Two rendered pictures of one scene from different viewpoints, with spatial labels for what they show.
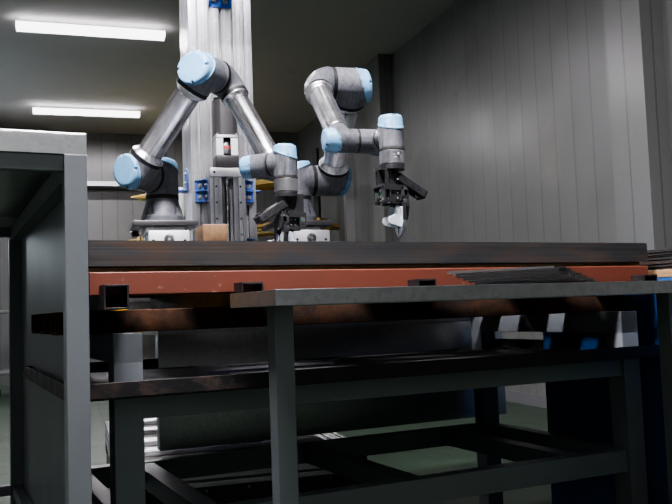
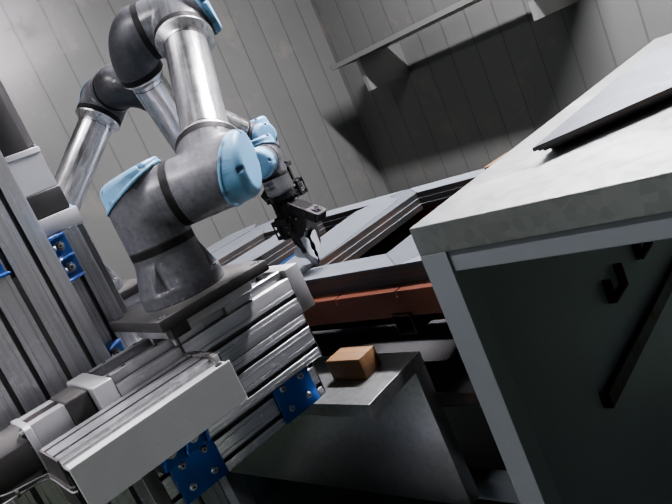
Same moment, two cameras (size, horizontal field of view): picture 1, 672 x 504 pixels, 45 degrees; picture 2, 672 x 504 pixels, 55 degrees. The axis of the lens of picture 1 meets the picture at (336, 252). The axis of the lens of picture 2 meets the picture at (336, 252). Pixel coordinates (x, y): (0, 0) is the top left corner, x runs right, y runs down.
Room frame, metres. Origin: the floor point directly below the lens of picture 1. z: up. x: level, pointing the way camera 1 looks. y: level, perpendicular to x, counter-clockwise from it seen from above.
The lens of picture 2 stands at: (3.03, 1.77, 1.24)
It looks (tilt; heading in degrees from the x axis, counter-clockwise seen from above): 12 degrees down; 251
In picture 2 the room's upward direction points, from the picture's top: 24 degrees counter-clockwise
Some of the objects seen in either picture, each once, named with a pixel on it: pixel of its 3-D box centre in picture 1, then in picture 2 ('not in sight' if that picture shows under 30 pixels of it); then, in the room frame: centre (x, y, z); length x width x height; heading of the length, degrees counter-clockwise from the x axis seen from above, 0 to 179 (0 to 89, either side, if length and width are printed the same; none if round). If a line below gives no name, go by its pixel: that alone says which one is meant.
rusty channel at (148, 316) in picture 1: (381, 311); not in sight; (2.18, -0.12, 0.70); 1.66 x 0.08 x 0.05; 116
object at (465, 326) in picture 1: (346, 378); (262, 425); (2.82, -0.02, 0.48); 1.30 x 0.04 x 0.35; 116
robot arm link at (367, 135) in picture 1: (374, 141); not in sight; (2.51, -0.13, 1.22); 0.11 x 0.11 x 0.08; 16
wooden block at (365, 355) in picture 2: not in sight; (353, 362); (2.65, 0.48, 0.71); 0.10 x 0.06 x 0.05; 117
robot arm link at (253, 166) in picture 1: (260, 166); (254, 165); (2.60, 0.23, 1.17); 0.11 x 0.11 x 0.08; 64
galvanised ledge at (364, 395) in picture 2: (334, 322); (214, 385); (2.90, 0.01, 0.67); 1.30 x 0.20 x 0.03; 116
